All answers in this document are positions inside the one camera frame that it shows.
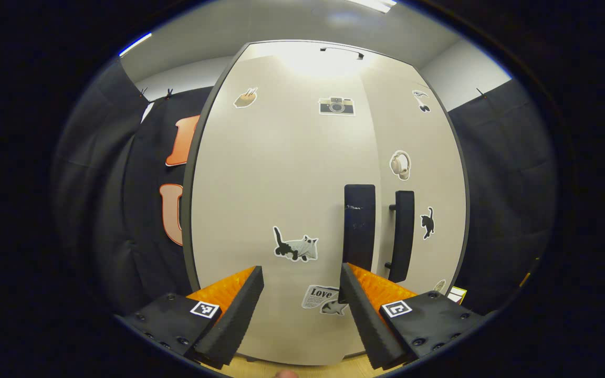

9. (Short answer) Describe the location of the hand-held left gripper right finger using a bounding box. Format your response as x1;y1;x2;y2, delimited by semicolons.
340;262;487;371

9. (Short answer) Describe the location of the white shoe cabinet door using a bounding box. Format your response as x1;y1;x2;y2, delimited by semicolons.
360;55;470;316
184;52;383;366

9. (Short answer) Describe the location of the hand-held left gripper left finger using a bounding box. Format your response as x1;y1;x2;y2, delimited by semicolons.
111;265;265;370

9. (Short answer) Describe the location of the small ceiling light panel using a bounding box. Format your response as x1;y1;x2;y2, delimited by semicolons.
118;33;153;58

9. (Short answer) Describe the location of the white grey shoe cabinet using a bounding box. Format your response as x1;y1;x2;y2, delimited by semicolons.
181;39;471;366

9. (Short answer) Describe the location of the large ceiling light panel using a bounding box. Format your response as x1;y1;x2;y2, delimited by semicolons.
345;0;398;14

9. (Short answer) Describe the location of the black backdrop cloth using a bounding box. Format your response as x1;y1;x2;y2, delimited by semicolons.
53;58;214;316
447;78;558;316

